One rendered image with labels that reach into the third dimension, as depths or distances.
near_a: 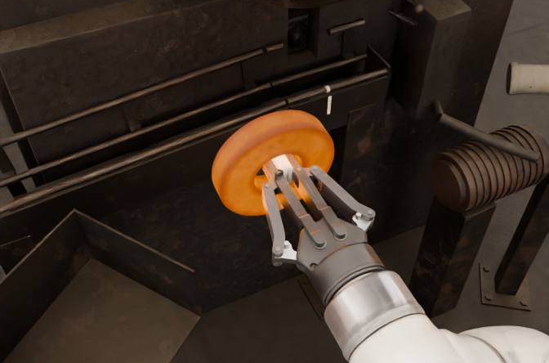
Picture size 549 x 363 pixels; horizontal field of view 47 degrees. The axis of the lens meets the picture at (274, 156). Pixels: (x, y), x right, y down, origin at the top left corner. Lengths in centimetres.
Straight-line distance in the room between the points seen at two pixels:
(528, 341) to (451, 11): 61
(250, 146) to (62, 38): 36
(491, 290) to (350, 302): 112
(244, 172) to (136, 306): 30
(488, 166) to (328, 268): 66
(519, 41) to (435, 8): 144
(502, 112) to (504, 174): 95
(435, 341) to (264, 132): 29
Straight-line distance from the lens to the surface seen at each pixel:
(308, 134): 74
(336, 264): 65
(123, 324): 93
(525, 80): 122
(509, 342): 70
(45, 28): 98
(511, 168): 129
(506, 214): 190
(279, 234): 69
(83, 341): 94
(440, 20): 112
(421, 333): 61
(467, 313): 168
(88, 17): 99
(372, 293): 62
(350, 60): 115
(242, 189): 76
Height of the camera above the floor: 140
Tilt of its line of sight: 46 degrees down
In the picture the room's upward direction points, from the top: straight up
